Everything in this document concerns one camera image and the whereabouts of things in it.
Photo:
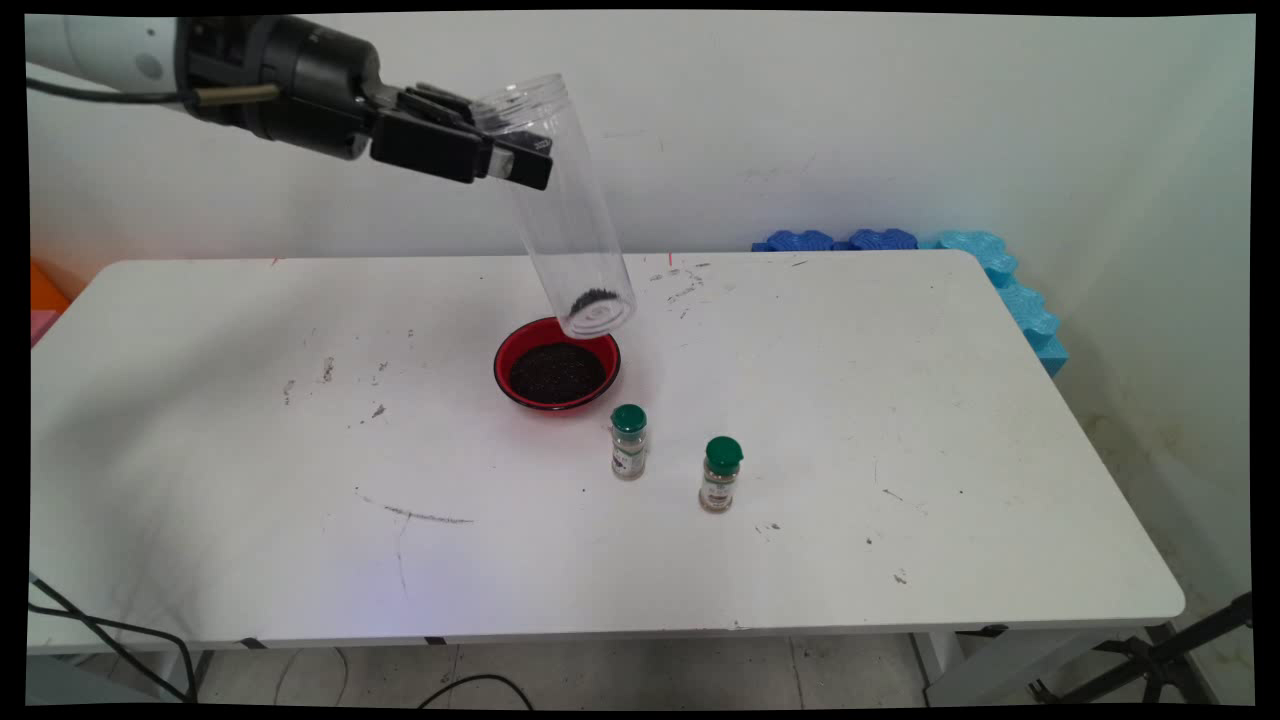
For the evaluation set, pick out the spice bottle sealed green cap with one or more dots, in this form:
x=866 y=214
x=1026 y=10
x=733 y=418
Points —
x=629 y=455

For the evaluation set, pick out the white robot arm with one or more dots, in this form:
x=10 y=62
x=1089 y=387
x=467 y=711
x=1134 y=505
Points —
x=110 y=50

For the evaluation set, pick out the orange block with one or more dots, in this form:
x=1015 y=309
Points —
x=42 y=290

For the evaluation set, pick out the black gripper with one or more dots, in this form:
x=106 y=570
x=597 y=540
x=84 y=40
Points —
x=320 y=90

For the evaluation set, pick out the black seeds heap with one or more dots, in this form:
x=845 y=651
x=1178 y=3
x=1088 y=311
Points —
x=590 y=299
x=555 y=375

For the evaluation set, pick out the pink block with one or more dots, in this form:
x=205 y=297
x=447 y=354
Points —
x=40 y=325

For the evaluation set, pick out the red bowl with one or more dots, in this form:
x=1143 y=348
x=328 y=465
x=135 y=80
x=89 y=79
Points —
x=515 y=350

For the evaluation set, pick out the black tripod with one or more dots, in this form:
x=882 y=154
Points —
x=1160 y=655

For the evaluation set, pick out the tall clear plastic jar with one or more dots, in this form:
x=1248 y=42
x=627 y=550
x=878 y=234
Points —
x=570 y=230

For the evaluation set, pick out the white table leg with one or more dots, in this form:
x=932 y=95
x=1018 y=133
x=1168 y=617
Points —
x=1000 y=665

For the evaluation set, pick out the light blue foam mat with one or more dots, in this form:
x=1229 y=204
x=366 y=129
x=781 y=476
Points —
x=1020 y=300

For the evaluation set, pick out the spice bottle tabbed green cap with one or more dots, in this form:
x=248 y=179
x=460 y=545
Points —
x=719 y=490

